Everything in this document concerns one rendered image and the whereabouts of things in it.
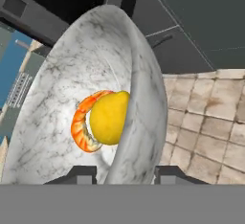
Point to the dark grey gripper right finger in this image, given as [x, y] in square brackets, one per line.
[167, 172]

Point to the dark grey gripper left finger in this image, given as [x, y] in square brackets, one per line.
[83, 172]

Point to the white marble bowl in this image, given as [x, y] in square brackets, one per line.
[63, 74]

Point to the orange shrimp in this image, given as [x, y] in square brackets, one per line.
[77, 125]

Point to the yellow lemon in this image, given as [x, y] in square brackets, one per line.
[108, 119]

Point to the dark grey microwave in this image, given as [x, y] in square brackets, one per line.
[35, 14]

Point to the dark grey drawer front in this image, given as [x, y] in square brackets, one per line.
[182, 55]

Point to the dark grey cupboard door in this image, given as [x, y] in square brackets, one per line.
[207, 14]

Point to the dark grey cupboard panel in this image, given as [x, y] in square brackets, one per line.
[150, 7]

